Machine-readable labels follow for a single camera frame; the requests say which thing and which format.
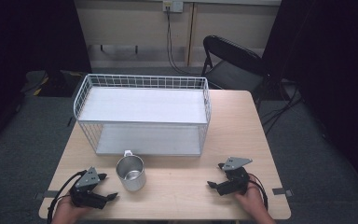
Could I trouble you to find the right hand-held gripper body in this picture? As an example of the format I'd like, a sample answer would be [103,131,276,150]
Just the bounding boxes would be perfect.
[216,156,254,197]

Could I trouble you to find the white wire shelf rack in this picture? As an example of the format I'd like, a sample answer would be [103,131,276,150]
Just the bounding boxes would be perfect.
[73,73,213,158]

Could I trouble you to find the right hand-held gripper cable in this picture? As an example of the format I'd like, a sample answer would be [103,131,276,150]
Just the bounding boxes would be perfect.
[247,173,269,210]

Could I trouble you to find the hand-held gripper cable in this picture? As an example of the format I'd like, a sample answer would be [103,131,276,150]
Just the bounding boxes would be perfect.
[47,169,89,224]
[247,173,269,210]

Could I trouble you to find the grey tape strip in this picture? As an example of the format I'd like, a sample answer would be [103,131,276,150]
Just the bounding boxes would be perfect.
[271,187,295,198]
[33,189,61,201]

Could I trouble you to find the black floor cables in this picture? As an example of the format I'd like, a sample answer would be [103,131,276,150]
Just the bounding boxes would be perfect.
[260,78,306,135]

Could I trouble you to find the black curtain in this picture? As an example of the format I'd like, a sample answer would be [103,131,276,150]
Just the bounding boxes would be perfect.
[261,0,358,200]
[0,0,93,157]

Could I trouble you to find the black wall socket cable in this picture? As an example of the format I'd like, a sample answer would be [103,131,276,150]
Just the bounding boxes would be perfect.
[166,7,201,77]

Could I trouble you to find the left hand-held gripper cable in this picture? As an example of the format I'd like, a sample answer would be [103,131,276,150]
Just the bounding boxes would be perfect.
[47,169,89,224]

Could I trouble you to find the black stand base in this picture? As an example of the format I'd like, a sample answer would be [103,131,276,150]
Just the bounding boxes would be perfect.
[21,69,87,98]

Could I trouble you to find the person's left hand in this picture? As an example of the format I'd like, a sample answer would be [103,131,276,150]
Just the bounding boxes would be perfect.
[51,194,91,220]

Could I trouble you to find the white wall socket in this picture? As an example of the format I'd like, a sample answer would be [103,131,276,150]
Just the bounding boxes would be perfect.
[162,0,185,14]

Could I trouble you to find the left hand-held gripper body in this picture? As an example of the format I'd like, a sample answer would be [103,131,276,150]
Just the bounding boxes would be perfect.
[69,166,107,210]

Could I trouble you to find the person's right hand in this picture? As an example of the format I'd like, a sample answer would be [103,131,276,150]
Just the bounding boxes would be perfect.
[233,182,269,217]

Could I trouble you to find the black folding chair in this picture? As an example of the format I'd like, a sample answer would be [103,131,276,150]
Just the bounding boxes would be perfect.
[200,35,270,105]

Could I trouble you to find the metal cup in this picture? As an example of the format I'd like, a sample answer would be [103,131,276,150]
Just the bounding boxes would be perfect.
[115,149,146,192]

